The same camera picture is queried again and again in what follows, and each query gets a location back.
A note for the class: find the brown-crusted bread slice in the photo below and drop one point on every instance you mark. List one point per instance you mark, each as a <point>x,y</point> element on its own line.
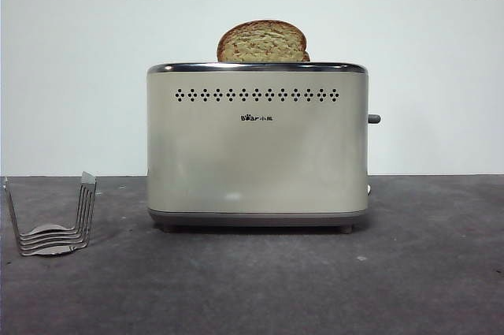
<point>262,44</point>

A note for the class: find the grey toaster lever knob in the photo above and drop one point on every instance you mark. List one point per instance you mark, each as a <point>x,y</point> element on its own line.
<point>374,119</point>

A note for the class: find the cream two-slot toaster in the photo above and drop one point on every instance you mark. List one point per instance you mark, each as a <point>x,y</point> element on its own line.
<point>256,161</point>

